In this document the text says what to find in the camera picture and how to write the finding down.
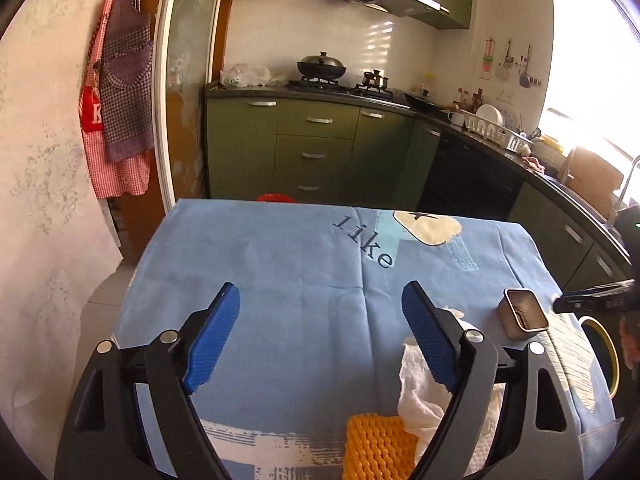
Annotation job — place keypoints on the orange knobbly sponge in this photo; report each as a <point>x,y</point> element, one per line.
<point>375,450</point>

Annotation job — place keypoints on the bright window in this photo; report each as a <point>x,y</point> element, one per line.
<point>590,70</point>

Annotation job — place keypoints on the clear plastic bag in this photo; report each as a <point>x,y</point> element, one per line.
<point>245,76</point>

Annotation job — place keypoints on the pink cloth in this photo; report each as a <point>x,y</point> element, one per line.
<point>532,164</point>

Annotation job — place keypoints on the glass sliding door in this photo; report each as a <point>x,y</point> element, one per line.
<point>187,60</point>

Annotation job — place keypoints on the red plastic stool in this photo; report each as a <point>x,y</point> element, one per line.
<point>274,197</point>

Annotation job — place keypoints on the black gas stove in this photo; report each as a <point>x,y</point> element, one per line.
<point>340,87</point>

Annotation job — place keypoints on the red checked apron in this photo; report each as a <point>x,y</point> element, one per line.
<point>100,170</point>

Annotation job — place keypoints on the white paper towel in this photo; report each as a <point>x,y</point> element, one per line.
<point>415,400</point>

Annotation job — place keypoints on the person's right hand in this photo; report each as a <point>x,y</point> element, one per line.
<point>626,337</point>

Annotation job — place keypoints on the small square metal tin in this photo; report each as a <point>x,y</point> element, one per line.
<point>525,315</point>

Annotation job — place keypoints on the wall poster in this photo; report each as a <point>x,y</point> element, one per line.
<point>489,57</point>

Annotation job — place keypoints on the black wok with lid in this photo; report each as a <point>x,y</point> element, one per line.
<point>321,66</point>

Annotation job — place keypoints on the white dish rack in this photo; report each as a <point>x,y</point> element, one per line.
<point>495,135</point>

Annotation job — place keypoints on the yellow cloth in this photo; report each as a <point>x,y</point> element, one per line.
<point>550,141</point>

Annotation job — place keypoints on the blue printed tablecloth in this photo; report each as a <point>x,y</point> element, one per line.
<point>300,285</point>

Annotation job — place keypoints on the brown cardboard box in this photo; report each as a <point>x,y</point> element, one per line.
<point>595,180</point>

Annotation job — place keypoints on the white mug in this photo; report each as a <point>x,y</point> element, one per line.
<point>455,117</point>

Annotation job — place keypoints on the black built-in oven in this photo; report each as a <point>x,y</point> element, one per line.
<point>465,180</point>

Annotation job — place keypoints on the green sink-side cabinets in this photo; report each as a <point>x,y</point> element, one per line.
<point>550,230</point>

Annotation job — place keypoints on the stack of white plates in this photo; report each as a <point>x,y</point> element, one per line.
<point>490,114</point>

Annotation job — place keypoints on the white wall socket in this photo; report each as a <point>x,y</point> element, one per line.
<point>508,95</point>

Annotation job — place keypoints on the black yellow-rimmed trash bin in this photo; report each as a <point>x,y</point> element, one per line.
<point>611,345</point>

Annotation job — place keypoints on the steel sink faucet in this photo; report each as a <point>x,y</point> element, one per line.
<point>625,180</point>

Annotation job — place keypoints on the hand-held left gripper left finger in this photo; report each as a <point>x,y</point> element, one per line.
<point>210,340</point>

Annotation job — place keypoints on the cluster of condiment bottles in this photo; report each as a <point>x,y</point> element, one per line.
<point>470,100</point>

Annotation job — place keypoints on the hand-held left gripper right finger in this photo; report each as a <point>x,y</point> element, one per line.
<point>430,340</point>

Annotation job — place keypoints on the green lower kitchen cabinets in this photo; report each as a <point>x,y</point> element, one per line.
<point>240,150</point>

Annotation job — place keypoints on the green cabinet drawer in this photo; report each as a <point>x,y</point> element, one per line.
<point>310,187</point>
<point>317,120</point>
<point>314,154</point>

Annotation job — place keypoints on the small oil bottle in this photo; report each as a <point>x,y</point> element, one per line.
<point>427,85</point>

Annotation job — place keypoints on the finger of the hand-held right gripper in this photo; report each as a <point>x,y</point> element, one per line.
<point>585,302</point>

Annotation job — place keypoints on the hanging spatula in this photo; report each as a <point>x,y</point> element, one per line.
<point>526,72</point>

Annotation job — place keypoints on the black frying pan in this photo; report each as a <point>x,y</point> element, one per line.
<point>422,101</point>

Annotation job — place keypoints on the small metal pot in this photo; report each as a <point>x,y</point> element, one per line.
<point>376,80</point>

